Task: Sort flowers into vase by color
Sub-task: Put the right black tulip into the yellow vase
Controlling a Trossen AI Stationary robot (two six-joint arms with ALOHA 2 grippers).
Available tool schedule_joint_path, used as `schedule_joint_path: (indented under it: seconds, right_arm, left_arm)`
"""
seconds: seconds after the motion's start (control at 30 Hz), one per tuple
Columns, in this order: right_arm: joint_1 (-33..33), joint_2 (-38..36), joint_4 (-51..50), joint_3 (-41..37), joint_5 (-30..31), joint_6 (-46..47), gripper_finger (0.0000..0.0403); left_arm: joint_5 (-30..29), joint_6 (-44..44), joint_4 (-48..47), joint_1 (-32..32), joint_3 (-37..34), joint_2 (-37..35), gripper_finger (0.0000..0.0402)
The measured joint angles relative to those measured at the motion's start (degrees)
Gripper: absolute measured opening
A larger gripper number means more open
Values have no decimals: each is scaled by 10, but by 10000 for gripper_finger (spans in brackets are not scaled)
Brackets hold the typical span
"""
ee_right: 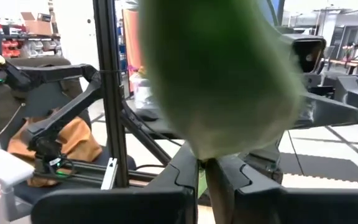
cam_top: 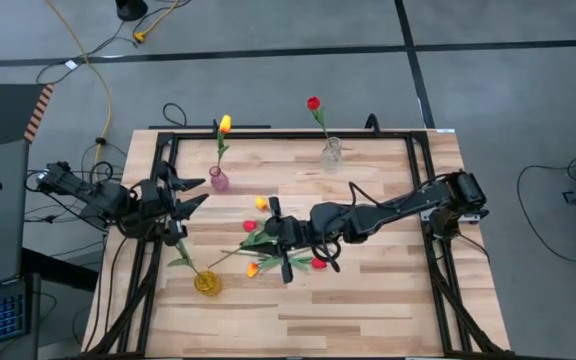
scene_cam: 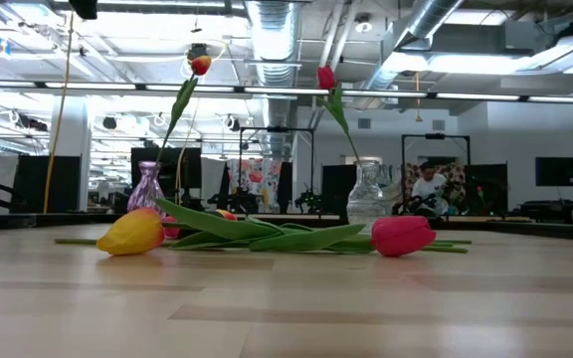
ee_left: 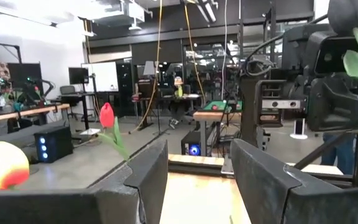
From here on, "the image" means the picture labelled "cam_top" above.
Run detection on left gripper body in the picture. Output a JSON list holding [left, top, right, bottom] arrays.
[[137, 160, 189, 246]]

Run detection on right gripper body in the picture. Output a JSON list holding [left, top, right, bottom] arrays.
[[266, 196, 314, 285]]

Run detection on black artificial tulip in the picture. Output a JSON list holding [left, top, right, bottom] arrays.
[[207, 230, 275, 270], [166, 240, 203, 277]]

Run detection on pile of artificial tulips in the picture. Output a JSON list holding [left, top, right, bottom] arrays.
[[220, 248, 328, 271]]

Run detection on pink glass vase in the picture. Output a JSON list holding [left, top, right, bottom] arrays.
[[209, 165, 230, 192]]

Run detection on amber glass vase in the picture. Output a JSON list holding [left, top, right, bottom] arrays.
[[193, 270, 224, 298]]

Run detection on clear glass vase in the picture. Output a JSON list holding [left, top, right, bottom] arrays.
[[320, 136, 344, 172]]

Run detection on hazard-striped black floor mat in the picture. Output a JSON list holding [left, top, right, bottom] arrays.
[[0, 83, 55, 153]]

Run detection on black stand base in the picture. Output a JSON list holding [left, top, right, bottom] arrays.
[[114, 0, 149, 22]]

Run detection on black cable loop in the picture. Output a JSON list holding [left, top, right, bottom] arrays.
[[161, 102, 188, 129]]

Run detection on black aluminium table frame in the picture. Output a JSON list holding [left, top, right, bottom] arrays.
[[85, 130, 507, 360]]

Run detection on yellow extension cable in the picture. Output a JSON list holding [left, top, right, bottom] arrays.
[[45, 0, 114, 189]]

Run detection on yellow plug cable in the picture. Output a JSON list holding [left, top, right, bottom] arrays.
[[132, 0, 182, 44]]

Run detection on black floor cable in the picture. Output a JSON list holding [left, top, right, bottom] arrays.
[[516, 158, 576, 265]]

